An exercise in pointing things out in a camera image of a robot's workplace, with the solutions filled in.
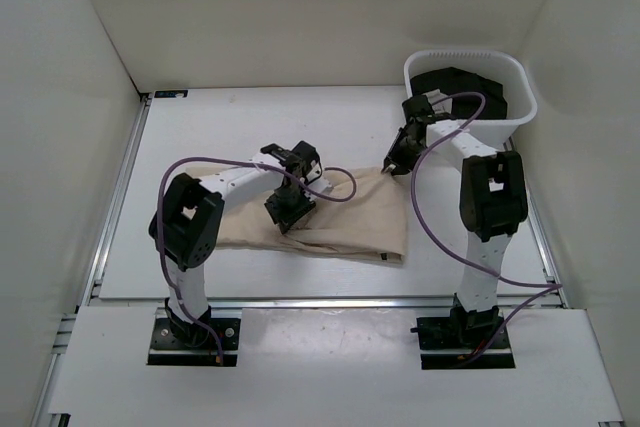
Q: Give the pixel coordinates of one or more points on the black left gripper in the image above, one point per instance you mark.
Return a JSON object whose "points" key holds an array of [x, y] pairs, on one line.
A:
{"points": [[287, 217]]}

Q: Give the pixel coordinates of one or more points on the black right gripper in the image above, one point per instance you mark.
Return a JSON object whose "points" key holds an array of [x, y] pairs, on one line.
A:
{"points": [[404, 165]]}

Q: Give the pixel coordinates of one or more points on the beige trousers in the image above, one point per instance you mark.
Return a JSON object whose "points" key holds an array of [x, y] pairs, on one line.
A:
{"points": [[372, 226]]}

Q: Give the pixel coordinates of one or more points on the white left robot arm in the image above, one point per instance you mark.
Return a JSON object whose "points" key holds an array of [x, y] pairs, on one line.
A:
{"points": [[186, 226]]}

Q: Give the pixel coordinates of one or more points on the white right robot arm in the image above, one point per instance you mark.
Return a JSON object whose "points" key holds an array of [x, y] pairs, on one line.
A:
{"points": [[492, 205]]}

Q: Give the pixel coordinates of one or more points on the black trousers in basket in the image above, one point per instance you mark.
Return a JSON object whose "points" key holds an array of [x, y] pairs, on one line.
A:
{"points": [[440, 83]]}

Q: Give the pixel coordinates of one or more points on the white plastic basket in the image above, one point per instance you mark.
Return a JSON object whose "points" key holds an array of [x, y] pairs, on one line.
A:
{"points": [[494, 65]]}

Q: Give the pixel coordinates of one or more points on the black label sticker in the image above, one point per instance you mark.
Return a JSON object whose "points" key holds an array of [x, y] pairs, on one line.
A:
{"points": [[170, 94]]}

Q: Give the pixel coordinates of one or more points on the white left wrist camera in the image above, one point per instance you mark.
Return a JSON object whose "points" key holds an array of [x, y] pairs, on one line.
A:
{"points": [[317, 182]]}

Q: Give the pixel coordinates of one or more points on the aluminium front rail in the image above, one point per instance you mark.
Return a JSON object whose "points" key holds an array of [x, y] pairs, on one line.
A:
{"points": [[402, 302]]}

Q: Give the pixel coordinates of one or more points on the aluminium right side rail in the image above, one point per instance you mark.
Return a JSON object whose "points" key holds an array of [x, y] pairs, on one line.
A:
{"points": [[541, 239]]}

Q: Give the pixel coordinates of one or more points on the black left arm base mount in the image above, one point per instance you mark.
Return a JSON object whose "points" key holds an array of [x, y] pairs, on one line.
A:
{"points": [[165, 349]]}

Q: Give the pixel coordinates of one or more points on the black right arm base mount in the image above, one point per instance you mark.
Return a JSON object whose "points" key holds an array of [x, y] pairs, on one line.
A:
{"points": [[464, 340]]}

